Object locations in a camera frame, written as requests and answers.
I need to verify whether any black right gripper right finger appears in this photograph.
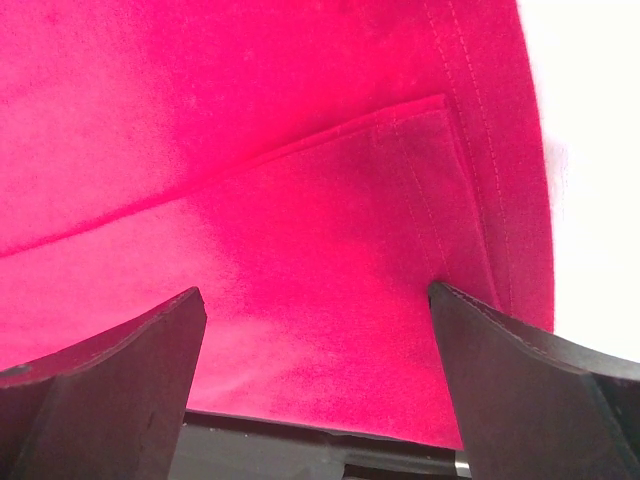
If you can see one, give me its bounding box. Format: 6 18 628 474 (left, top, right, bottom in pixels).
428 283 639 479

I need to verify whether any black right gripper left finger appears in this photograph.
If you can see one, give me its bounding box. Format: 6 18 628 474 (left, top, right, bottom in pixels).
1 287 206 479

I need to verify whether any magenta t shirt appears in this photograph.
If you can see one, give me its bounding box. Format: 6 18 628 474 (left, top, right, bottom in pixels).
1 1 554 448

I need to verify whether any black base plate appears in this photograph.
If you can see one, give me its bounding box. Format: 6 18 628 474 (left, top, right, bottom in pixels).
169 410 471 480

